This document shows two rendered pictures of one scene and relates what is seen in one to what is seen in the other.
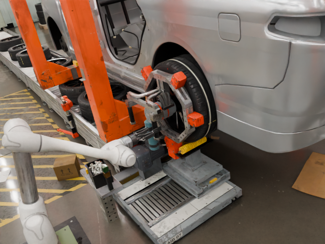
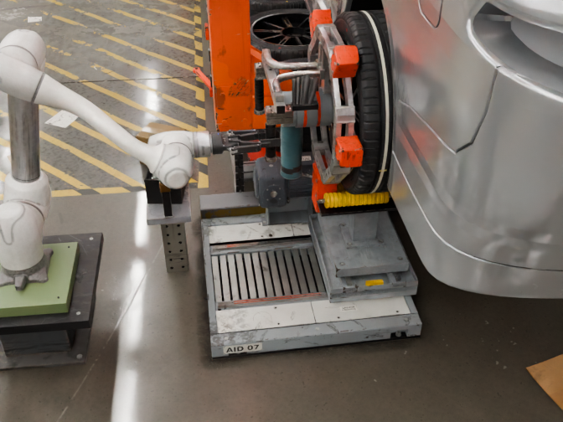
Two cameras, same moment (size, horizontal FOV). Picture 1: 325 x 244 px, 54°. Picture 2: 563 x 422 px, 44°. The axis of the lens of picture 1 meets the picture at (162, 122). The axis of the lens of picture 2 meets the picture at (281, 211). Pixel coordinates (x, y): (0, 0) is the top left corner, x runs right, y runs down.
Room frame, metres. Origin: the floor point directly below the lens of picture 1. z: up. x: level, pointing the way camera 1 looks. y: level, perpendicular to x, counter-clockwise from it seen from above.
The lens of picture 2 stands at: (0.03, -0.74, 2.06)
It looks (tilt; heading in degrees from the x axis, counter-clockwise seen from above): 37 degrees down; 22
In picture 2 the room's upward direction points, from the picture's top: straight up
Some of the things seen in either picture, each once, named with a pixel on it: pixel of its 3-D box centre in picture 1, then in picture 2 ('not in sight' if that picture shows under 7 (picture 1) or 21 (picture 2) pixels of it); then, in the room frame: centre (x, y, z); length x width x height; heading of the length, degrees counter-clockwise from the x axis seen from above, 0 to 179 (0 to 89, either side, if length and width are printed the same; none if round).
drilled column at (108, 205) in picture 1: (105, 198); (173, 227); (2.02, 0.56, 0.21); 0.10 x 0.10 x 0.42; 30
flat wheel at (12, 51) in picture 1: (24, 51); not in sight; (7.25, 2.74, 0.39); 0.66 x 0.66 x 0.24
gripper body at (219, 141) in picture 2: (136, 138); (224, 142); (1.83, 0.19, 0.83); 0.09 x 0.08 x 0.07; 120
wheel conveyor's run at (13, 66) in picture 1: (12, 49); not in sight; (8.66, 3.58, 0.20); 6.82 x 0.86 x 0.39; 30
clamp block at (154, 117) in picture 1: (156, 114); (279, 114); (1.93, 0.03, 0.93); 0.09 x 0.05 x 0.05; 120
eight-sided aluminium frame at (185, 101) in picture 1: (168, 107); (327, 105); (2.18, -0.06, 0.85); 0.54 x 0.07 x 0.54; 30
